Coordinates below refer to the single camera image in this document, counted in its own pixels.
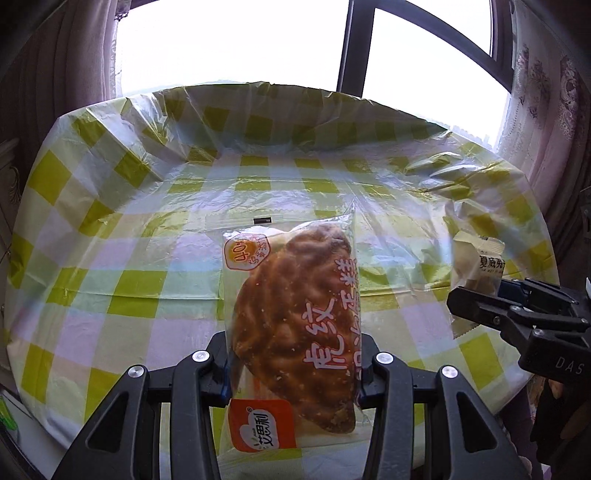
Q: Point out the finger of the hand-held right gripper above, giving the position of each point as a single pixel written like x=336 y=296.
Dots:
x=480 y=307
x=512 y=290

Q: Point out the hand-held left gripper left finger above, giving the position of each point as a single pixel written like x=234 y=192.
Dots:
x=217 y=369

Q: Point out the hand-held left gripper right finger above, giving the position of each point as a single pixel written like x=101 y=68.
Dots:
x=369 y=378

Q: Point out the white nut packet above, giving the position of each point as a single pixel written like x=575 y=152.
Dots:
x=475 y=258

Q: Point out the tiger-stripe bread packet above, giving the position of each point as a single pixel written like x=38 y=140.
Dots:
x=286 y=323

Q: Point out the yellow checked plastic tablecloth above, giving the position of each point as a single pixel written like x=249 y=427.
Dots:
x=138 y=230

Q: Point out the pink right curtain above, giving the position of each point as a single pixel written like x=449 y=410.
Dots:
x=545 y=115

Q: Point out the pink curtain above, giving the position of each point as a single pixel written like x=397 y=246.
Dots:
x=60 y=55
x=545 y=115

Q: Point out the green plastic item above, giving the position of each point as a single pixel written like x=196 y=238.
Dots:
x=7 y=410

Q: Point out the wooden cabinet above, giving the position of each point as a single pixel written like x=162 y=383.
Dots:
x=7 y=184

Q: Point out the pink left curtain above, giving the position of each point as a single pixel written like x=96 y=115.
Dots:
x=60 y=55

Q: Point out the dark window frame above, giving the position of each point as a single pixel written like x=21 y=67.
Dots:
x=355 y=46

